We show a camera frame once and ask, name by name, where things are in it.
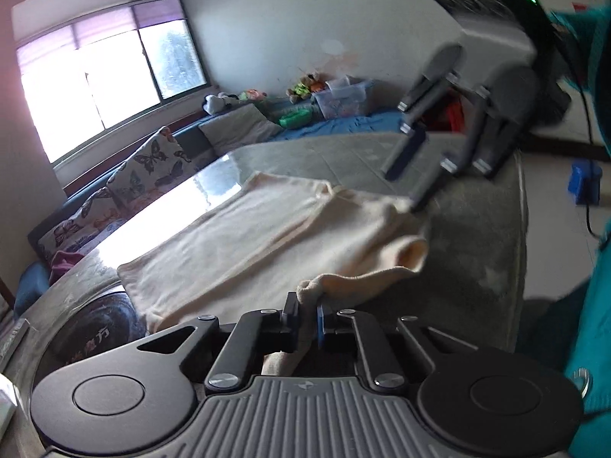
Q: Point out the teal sleeve left forearm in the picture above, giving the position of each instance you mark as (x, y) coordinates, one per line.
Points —
(589, 362)

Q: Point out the butterfly print cushion right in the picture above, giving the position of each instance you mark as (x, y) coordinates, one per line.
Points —
(155, 168)

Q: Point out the white plush toy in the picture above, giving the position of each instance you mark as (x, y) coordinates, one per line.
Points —
(215, 104)

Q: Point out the teal sleeve right forearm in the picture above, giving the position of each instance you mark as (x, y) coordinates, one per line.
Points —
(584, 34)

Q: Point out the red plastic stool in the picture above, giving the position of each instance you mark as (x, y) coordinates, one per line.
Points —
(447, 115)

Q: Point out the green plastic bowl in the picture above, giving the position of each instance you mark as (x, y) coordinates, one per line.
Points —
(296, 119)

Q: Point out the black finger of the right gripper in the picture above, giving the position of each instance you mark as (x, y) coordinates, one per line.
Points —
(423, 105)
(504, 112)

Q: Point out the window with purple blind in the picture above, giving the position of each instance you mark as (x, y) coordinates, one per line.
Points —
(96, 73)

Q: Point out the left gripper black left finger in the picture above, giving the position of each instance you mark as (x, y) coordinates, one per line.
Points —
(137, 396)

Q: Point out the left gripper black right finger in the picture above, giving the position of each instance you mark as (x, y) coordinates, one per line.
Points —
(477, 399)

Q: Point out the grey plain cushion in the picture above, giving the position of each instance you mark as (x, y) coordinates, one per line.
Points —
(237, 128)

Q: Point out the grey quilted star tablecloth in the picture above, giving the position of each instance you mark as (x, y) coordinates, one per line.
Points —
(471, 285)

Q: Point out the butterfly print cushion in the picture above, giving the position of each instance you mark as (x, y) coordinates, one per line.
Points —
(98, 212)
(155, 168)

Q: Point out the clear plastic storage box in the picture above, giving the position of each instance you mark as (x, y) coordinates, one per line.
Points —
(346, 101)

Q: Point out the green yellow plush toy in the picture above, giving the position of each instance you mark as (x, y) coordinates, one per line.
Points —
(304, 89)

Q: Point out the blue sofa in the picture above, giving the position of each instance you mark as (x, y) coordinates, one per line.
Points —
(36, 280)

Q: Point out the blue power adapter box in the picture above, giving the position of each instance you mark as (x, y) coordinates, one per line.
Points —
(585, 182)

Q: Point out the cream knit sweater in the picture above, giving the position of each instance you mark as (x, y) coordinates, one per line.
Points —
(279, 235)

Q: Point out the butterfly print cushion left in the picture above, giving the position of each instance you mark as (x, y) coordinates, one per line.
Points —
(98, 212)

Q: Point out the black round induction cooktop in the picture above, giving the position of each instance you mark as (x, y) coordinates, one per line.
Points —
(102, 324)

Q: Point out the grey remote control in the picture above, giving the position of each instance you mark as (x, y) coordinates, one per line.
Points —
(12, 342)

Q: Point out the magenta cloth on sofa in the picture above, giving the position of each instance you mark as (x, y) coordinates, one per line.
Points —
(62, 262)

